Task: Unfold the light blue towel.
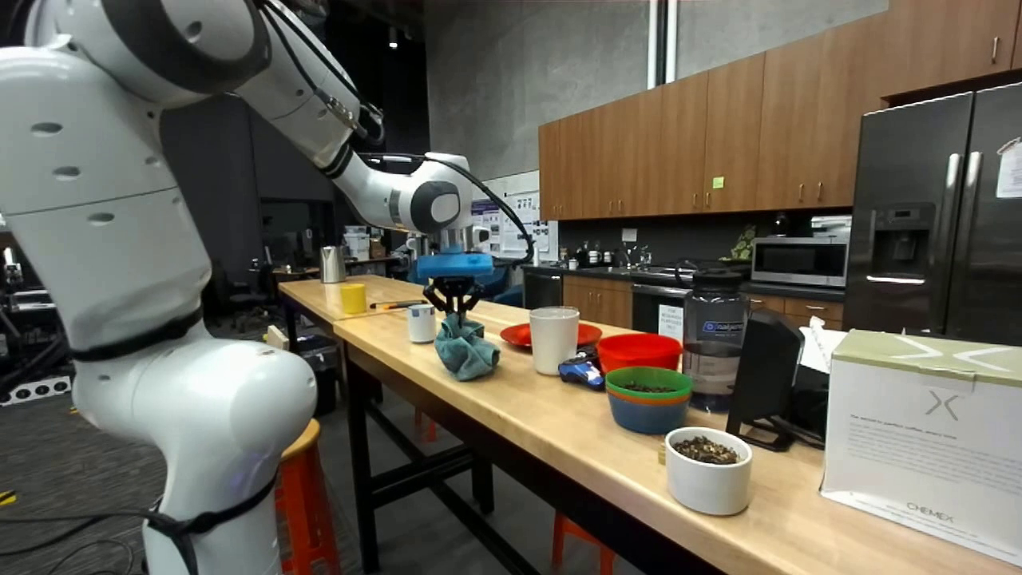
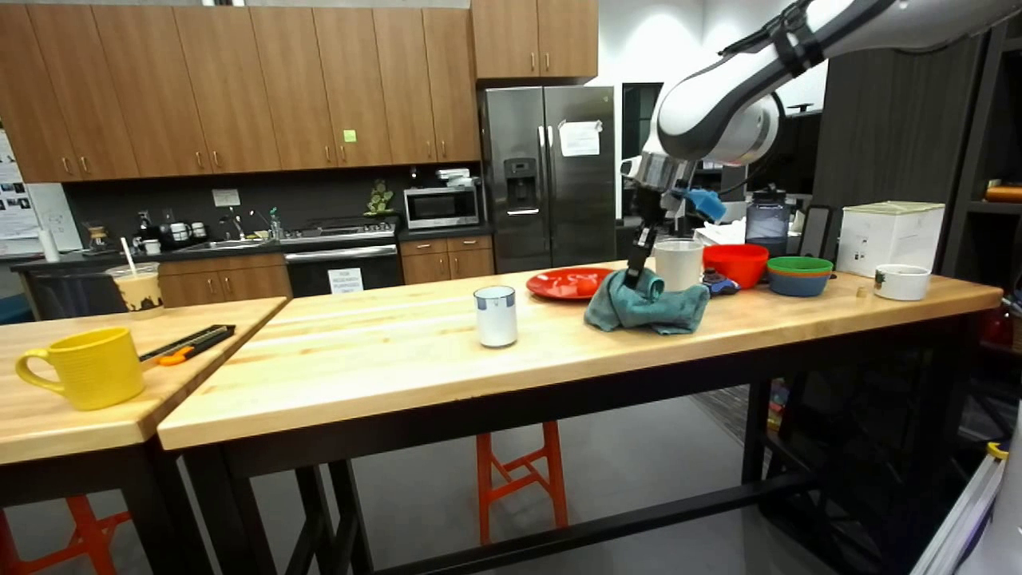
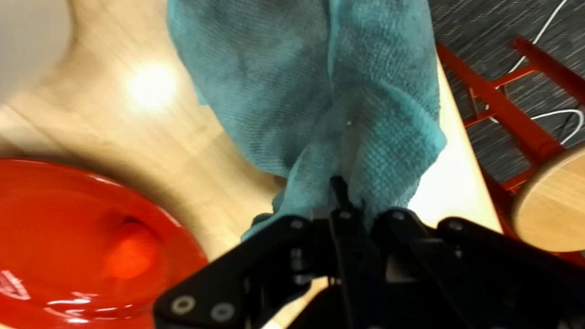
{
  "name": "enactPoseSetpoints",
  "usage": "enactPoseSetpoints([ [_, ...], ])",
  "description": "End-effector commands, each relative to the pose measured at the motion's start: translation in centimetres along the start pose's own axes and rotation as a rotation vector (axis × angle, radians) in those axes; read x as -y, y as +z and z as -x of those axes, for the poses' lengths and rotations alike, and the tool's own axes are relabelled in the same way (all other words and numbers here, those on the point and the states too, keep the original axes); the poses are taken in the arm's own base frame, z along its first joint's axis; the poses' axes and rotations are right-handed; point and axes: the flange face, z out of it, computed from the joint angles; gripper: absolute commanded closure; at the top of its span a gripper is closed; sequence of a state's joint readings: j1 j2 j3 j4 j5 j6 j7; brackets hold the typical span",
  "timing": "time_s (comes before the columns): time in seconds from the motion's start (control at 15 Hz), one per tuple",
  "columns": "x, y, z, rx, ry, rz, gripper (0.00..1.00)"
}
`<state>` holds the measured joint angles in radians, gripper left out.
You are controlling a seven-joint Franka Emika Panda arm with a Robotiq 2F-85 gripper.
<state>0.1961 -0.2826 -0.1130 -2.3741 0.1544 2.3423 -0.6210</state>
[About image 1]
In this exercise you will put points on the wooden wall cabinets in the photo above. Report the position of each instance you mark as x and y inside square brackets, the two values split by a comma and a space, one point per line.
[746, 137]

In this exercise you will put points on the small blue object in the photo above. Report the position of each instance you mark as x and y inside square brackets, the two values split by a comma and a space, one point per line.
[581, 376]

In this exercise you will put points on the small white can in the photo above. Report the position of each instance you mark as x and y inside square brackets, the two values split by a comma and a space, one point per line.
[424, 325]

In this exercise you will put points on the black orange utility knife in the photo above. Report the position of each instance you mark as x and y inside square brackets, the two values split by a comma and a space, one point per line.
[405, 303]

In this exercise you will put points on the red bowl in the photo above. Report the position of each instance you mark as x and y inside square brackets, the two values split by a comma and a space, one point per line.
[641, 351]

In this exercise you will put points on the red plate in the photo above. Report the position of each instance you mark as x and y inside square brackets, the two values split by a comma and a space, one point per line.
[517, 337]

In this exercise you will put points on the tall white mug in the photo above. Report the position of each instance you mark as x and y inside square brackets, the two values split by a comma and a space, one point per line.
[557, 343]

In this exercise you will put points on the light blue towel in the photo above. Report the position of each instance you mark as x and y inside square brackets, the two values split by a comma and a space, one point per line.
[467, 351]

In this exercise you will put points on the long wooden table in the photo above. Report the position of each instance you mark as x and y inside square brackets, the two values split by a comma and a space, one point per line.
[575, 427]

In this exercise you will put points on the yellow mug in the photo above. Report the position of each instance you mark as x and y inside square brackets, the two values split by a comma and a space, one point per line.
[353, 302]

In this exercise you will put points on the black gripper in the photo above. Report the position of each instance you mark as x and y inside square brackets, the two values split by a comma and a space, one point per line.
[454, 291]

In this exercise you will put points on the black steel refrigerator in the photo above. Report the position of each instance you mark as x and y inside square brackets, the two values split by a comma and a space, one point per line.
[936, 213]

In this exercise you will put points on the green potted plant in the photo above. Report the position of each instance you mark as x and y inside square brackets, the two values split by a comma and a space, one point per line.
[742, 248]

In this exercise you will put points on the wooden base cabinets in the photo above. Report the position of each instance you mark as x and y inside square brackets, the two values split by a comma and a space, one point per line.
[597, 302]

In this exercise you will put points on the steel microwave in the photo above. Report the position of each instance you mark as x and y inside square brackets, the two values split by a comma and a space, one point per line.
[800, 263]

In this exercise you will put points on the white cardboard box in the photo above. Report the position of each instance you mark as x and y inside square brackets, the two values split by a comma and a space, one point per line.
[927, 447]

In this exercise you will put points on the blue bowl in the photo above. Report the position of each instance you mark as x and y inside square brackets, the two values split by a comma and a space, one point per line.
[647, 415]

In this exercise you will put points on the orange metal stool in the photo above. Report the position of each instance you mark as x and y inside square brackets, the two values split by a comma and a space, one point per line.
[581, 543]
[308, 498]

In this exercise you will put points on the white ceramic bowl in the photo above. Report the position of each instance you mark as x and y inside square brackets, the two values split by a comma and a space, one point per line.
[707, 482]

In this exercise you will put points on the white paper on refrigerator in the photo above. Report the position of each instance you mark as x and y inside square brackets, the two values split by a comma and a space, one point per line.
[1012, 171]

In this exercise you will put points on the green bowl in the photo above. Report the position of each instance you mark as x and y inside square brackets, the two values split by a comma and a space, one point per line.
[650, 383]

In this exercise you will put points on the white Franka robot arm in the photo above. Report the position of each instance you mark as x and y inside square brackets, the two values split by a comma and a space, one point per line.
[118, 265]

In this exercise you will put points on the steel oven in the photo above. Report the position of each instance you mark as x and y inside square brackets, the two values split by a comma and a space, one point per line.
[650, 303]

